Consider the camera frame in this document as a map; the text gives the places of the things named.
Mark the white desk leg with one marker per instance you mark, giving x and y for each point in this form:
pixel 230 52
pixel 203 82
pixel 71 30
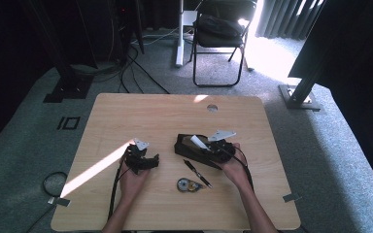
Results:
pixel 180 39

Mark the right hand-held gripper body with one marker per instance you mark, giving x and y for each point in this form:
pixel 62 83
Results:
pixel 223 150

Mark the black bag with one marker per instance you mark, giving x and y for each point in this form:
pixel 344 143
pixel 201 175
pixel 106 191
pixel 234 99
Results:
pixel 218 26

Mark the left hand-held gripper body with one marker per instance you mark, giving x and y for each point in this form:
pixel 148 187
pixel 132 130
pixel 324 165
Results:
pixel 139 161

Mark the black folding chair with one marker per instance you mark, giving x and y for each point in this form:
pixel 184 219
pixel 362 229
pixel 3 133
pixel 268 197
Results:
pixel 218 42

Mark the black panel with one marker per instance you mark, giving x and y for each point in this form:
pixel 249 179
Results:
pixel 353 48

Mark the grey tape strip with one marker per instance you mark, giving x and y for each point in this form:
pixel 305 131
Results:
pixel 59 201
pixel 292 197

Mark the grey curtain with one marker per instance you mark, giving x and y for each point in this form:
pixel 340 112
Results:
pixel 281 19

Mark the white eraser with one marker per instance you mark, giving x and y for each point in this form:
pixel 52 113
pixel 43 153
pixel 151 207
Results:
pixel 196 141

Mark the black pen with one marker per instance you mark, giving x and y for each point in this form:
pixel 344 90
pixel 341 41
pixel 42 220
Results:
pixel 196 173

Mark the person's right hand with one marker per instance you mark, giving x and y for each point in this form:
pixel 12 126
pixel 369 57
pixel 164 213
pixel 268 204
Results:
pixel 238 171

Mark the black pencil case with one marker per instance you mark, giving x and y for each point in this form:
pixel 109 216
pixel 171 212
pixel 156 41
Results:
pixel 187 150

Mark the black stand with base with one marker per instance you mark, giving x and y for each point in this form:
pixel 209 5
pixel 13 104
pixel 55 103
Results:
pixel 68 81

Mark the person's left hand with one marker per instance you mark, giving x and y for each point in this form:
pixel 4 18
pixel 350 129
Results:
pixel 132 184

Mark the black metal stand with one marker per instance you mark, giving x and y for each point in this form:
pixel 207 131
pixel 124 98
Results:
pixel 301 93

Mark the grey correction tape dispenser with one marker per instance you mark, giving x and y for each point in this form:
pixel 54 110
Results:
pixel 187 185

